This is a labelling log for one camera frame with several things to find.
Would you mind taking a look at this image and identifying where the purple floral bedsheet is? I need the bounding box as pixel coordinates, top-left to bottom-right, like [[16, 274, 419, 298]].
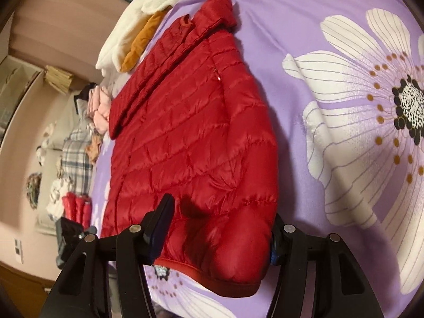
[[89, 0, 424, 318]]

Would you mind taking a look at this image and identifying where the red puffer jacket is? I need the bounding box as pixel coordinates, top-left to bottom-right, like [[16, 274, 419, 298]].
[[99, 0, 279, 299]]

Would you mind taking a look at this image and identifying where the black garment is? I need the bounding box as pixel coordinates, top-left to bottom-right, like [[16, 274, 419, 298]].
[[74, 84, 97, 107]]

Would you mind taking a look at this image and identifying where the white fluffy garment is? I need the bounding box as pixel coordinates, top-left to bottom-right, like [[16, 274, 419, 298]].
[[46, 178, 72, 222]]

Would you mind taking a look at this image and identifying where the white wall outlet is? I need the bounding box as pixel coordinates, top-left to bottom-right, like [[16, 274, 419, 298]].
[[14, 238, 25, 264]]

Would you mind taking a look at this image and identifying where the white fleece blanket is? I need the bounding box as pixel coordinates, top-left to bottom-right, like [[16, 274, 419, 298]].
[[96, 0, 197, 73]]

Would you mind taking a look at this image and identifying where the pink garment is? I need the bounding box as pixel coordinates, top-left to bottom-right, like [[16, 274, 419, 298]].
[[88, 86, 112, 135]]

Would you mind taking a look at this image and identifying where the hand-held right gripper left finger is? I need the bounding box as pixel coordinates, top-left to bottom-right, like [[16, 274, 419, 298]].
[[41, 194, 175, 318]]

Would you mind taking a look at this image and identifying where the small red puffer garment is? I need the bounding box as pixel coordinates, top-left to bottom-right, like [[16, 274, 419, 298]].
[[62, 192, 92, 228]]

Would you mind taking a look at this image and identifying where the multicoloured round item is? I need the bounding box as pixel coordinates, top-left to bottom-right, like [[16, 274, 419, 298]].
[[26, 172, 42, 210]]

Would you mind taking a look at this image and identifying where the plaid cloth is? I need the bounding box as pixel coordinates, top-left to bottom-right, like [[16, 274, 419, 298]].
[[61, 129, 95, 197]]

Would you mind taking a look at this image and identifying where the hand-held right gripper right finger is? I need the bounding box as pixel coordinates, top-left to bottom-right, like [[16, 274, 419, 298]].
[[265, 215, 378, 318]]

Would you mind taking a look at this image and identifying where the mustard orange garment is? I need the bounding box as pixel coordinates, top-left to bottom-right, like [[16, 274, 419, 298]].
[[120, 9, 173, 73]]

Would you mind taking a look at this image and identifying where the wicker basket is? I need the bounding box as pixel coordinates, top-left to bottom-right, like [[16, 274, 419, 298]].
[[44, 65, 74, 94]]

